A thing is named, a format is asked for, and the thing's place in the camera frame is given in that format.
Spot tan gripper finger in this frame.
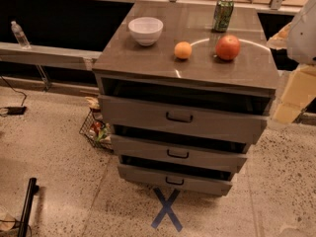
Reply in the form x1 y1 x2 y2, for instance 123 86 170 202
267 23 290 49
273 64 316 123

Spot grey drawer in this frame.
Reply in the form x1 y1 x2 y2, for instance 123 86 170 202
111 135 247 173
118 164 232 197
99 95 267 144

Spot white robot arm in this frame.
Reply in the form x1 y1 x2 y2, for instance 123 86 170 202
267 0 316 123

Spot grey top drawer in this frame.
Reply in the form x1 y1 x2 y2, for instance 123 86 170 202
99 95 267 144

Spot grey drawer cabinet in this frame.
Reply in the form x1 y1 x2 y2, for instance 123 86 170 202
93 2 278 182

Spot grey bottom drawer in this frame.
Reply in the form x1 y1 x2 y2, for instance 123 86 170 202
118 164 232 197

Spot red apple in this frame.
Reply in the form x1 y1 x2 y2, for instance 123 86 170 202
215 35 241 61

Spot green soda can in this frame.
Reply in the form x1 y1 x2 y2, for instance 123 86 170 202
212 0 234 33

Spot small orange fruit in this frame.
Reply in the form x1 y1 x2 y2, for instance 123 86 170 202
174 41 192 59

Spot white bowl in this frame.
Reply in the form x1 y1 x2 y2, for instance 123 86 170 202
128 17 164 46

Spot blue tape cross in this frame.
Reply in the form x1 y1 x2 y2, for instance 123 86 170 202
151 188 183 232

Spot clear plastic water bottle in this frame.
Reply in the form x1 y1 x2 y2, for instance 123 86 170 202
11 21 31 49

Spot black metal bar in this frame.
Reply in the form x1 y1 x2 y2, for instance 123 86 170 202
18 178 40 237

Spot wire basket with snacks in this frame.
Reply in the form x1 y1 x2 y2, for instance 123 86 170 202
79 97 113 150

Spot black power adapter with cable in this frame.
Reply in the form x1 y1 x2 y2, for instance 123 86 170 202
0 77 27 117

